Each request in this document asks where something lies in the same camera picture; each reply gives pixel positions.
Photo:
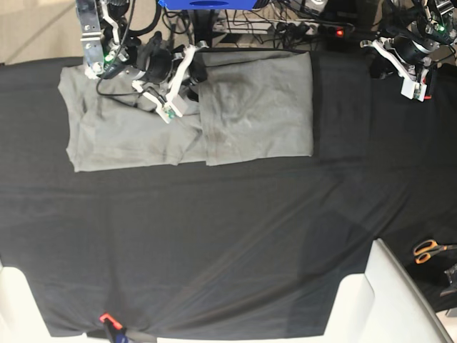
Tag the red blue clamp bottom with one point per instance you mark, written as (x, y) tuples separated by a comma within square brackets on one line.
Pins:
[(115, 331)]

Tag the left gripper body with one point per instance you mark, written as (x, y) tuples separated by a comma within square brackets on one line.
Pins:
[(410, 60)]

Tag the black table cloth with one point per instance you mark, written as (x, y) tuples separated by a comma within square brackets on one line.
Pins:
[(247, 251)]

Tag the black table stand post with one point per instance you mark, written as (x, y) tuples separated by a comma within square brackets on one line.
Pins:
[(203, 22)]

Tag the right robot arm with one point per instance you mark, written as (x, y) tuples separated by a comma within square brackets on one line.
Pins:
[(127, 62)]

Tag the white furniture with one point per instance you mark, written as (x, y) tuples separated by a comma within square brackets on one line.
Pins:
[(382, 304), (21, 320)]

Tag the blue box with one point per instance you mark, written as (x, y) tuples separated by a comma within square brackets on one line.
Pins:
[(176, 5)]

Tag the black power strip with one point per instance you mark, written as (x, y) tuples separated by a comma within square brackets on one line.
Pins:
[(301, 29)]

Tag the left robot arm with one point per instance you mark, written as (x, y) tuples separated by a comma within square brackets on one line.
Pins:
[(432, 24)]

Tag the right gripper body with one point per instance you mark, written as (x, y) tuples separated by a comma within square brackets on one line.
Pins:
[(161, 75)]

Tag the white furniture right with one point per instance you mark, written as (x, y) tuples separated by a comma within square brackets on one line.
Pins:
[(382, 304)]

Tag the white furniture left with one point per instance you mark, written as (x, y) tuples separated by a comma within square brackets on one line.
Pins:
[(21, 320)]

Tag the black device right edge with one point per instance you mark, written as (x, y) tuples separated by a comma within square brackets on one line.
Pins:
[(451, 274)]

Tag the orange handled scissors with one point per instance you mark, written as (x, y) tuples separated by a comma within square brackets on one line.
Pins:
[(428, 249)]

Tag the grey T-shirt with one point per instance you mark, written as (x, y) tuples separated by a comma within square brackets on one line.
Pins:
[(252, 105)]

